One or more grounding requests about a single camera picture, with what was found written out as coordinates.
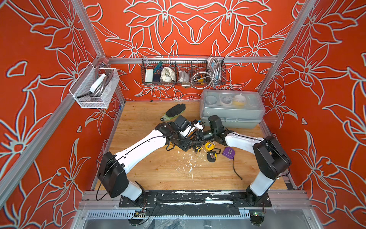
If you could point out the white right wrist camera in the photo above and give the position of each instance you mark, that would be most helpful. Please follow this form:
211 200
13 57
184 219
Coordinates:
198 125

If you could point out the white power adapter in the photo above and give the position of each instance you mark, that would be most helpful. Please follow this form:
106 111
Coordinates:
97 83

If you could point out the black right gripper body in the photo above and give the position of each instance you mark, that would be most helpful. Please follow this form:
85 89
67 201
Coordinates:
208 136

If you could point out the black wire wall basket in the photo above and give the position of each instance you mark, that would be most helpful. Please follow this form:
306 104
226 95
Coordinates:
198 72

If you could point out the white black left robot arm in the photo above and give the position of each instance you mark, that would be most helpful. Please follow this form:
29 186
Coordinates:
114 168

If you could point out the yellow black tape measure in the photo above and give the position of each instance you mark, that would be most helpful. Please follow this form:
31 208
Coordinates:
196 148

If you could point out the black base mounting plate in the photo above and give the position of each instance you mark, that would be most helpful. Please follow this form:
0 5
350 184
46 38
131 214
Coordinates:
238 199

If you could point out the purple tape measure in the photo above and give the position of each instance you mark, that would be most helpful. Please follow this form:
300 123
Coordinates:
230 154

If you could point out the grey storage box clear lid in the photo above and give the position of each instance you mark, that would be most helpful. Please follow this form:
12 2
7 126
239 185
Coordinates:
236 109

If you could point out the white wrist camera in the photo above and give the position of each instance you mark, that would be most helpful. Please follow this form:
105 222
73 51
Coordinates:
187 131
198 125

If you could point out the black round tape measure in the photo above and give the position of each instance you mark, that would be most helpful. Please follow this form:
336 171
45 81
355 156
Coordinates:
212 154

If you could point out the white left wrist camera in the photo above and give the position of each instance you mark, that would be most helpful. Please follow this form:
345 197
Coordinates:
187 131

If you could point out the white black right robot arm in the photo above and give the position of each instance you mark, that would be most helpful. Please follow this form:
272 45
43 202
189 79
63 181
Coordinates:
271 158

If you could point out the black green work glove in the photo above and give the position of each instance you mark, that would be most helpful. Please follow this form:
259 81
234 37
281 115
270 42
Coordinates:
173 112

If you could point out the clear wall bin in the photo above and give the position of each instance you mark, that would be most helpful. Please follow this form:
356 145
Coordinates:
103 95

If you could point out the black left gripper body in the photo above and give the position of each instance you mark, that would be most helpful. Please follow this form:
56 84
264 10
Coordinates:
184 143

